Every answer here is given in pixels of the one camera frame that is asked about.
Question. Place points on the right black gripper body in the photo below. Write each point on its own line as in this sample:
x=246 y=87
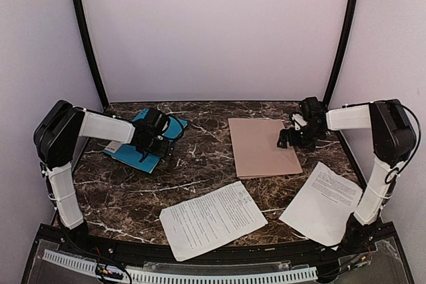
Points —
x=292 y=136

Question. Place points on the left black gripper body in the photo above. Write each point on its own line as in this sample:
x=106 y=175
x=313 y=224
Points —
x=154 y=148

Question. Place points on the tan brown folder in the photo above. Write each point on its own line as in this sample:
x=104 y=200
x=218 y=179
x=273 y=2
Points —
x=254 y=145

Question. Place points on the teal folder with black inside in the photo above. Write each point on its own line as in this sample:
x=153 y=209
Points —
x=145 y=162

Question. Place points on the printed paper sheet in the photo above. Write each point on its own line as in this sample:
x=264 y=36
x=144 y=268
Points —
x=200 y=225
x=321 y=208

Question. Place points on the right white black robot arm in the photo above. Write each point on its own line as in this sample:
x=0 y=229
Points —
x=396 y=136

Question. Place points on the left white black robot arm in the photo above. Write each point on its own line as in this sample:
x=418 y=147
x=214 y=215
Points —
x=57 y=136

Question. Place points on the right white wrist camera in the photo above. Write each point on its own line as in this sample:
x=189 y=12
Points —
x=298 y=121

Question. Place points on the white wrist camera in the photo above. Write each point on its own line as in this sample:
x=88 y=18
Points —
x=164 y=129
x=298 y=121

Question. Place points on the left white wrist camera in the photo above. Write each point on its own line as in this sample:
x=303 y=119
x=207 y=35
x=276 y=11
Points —
x=164 y=129

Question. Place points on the black front rail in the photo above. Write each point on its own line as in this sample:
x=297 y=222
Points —
x=386 y=252

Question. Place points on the right black frame post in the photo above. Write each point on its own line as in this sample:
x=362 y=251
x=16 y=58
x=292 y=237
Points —
x=340 y=51

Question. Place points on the black frame post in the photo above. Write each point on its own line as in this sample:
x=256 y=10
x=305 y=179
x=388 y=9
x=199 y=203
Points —
x=340 y=51
x=89 y=52

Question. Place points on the left black frame post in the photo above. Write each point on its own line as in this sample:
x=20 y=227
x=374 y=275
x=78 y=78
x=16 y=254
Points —
x=89 y=52

